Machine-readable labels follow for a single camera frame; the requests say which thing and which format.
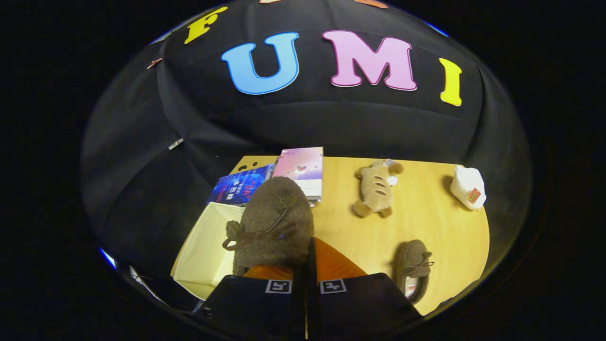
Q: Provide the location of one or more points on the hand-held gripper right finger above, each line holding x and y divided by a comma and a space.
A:
312, 284

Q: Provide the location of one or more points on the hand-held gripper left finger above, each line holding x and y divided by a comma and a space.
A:
299, 308

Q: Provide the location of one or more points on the brown fluffy shoe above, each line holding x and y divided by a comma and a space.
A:
274, 208
412, 255

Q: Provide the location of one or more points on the green fabric storage box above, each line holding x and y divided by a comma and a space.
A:
203, 255

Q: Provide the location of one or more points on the tan plush toy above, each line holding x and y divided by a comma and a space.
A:
376, 189

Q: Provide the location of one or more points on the pink book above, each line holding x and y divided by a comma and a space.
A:
300, 166

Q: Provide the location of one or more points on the blue book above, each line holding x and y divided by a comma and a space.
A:
239, 187

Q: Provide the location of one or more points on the black backdrop cloth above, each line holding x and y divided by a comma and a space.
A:
331, 123

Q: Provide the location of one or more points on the white plush toy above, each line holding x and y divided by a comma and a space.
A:
466, 182

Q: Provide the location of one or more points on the white clip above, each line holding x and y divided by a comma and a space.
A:
176, 143

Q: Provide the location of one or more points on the pink clothespin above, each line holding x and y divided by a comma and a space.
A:
154, 63

